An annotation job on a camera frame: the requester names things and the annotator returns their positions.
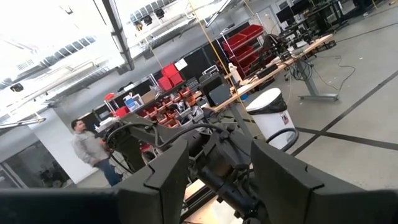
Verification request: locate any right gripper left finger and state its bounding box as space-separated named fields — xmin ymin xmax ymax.
xmin=113 ymin=139 xmax=190 ymax=224

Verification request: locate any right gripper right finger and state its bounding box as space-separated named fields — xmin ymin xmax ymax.
xmin=251 ymin=139 xmax=364 ymax=224

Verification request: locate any white trash can black bag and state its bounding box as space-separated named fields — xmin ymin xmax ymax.
xmin=245 ymin=87 xmax=296 ymax=150

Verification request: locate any small parts bin rack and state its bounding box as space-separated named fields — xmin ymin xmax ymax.
xmin=136 ymin=86 xmax=212 ymax=128

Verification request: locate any person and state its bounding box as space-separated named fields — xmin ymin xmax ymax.
xmin=70 ymin=119 xmax=122 ymax=187

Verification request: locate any red boxes stack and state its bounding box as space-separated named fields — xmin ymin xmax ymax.
xmin=157 ymin=63 xmax=184 ymax=91

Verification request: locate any long wooden desk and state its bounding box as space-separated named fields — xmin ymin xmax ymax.
xmin=203 ymin=33 xmax=340 ymax=113

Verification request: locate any red storage bin shelf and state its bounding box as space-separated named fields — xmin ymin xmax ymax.
xmin=220 ymin=24 xmax=265 ymax=75

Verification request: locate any yellow hanging cable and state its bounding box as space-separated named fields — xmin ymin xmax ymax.
xmin=188 ymin=0 xmax=246 ymax=106

